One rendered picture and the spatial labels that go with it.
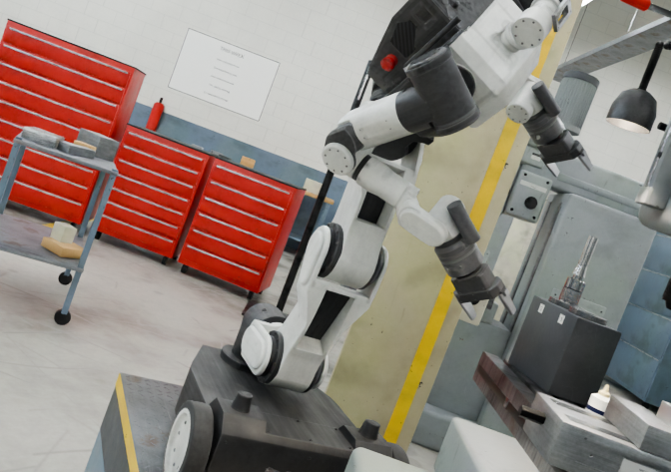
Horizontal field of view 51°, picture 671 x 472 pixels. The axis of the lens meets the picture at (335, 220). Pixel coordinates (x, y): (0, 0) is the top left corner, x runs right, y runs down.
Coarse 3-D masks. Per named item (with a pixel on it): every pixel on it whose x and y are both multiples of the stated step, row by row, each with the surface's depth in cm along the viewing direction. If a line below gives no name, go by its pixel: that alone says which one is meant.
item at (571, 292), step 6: (570, 282) 173; (564, 288) 174; (570, 288) 173; (576, 288) 172; (582, 288) 173; (564, 294) 173; (570, 294) 172; (576, 294) 172; (564, 300) 173; (570, 300) 172; (576, 300) 172
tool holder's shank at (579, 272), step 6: (588, 240) 173; (594, 240) 172; (588, 246) 173; (594, 246) 173; (582, 252) 174; (588, 252) 173; (582, 258) 173; (588, 258) 173; (582, 264) 173; (576, 270) 173; (582, 270) 173; (576, 276) 173; (582, 276) 173
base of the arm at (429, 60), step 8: (440, 48) 133; (448, 48) 133; (424, 56) 135; (432, 56) 131; (440, 56) 130; (448, 56) 131; (408, 64) 136; (416, 64) 132; (424, 64) 130; (432, 64) 130; (408, 72) 133; (416, 72) 131; (424, 72) 131; (472, 112) 134; (480, 112) 136; (464, 120) 133; (472, 120) 134; (440, 128) 136; (448, 128) 134; (456, 128) 134; (464, 128) 134
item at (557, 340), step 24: (528, 312) 179; (552, 312) 168; (576, 312) 162; (528, 336) 175; (552, 336) 165; (576, 336) 158; (600, 336) 159; (528, 360) 171; (552, 360) 161; (576, 360) 159; (600, 360) 160; (552, 384) 159; (576, 384) 160; (600, 384) 161
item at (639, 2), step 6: (624, 0) 131; (630, 0) 131; (636, 0) 131; (642, 0) 131; (648, 0) 131; (636, 6) 132; (642, 6) 131; (648, 6) 131; (654, 6) 131; (660, 12) 132; (666, 12) 132
